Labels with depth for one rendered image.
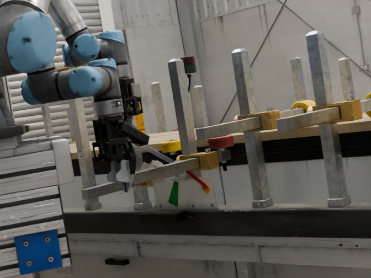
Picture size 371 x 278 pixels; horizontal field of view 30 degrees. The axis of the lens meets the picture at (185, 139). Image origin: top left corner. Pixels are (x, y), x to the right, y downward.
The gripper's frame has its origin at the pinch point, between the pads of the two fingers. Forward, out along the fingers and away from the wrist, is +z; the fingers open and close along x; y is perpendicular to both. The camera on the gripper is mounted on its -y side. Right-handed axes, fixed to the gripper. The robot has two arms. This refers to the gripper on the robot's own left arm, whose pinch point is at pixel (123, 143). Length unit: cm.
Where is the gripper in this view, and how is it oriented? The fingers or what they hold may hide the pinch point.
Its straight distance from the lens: 219.8
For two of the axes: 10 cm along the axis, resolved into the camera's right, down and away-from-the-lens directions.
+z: 1.6, 9.9, 0.5
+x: 6.6, -1.4, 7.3
